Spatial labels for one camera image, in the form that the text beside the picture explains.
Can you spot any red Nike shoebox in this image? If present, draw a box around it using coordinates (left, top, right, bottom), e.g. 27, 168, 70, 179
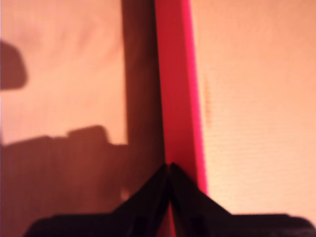
154, 0, 208, 237

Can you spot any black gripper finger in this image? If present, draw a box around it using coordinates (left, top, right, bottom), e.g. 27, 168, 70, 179
169, 162, 238, 237
108, 163, 171, 237

